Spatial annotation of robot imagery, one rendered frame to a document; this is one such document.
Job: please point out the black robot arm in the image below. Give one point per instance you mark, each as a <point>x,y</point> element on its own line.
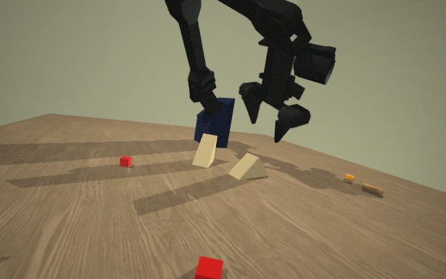
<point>276,21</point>

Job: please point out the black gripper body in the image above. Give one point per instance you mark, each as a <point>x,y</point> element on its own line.
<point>273,91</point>

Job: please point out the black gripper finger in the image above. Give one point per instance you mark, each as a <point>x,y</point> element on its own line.
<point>280,130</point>
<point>252,105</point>

